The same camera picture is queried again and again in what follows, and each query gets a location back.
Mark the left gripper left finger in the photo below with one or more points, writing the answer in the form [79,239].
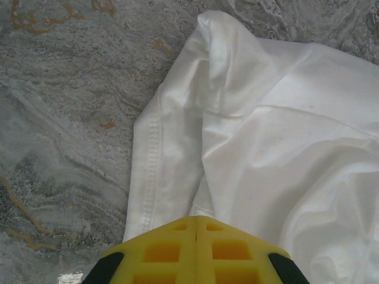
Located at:
[160,254]

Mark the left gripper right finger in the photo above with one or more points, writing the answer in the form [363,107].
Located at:
[234,254]

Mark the white t-shirt with red print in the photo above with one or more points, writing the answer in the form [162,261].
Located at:
[266,148]

